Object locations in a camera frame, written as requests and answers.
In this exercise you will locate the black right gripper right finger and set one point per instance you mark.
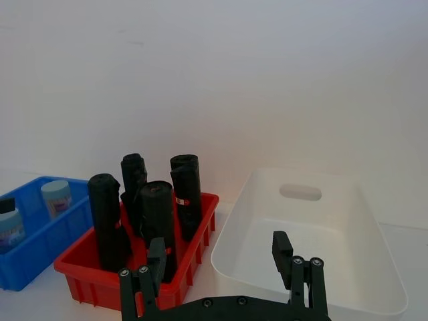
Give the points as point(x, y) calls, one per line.
point(284, 264)

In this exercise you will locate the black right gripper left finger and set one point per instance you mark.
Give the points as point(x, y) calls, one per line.
point(154, 267)

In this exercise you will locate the white plastic bin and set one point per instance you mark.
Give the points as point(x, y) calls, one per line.
point(301, 234)

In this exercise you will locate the red plastic bin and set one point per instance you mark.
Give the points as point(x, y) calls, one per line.
point(187, 254)

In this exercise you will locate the black trash bag roll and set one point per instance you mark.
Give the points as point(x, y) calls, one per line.
point(187, 187)
point(158, 214)
point(107, 217)
point(133, 174)

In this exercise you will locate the blue plastic bin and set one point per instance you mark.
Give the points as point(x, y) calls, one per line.
point(50, 240)

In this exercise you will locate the jar with pale blue lid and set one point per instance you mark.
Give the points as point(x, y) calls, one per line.
point(57, 197)
point(10, 230)

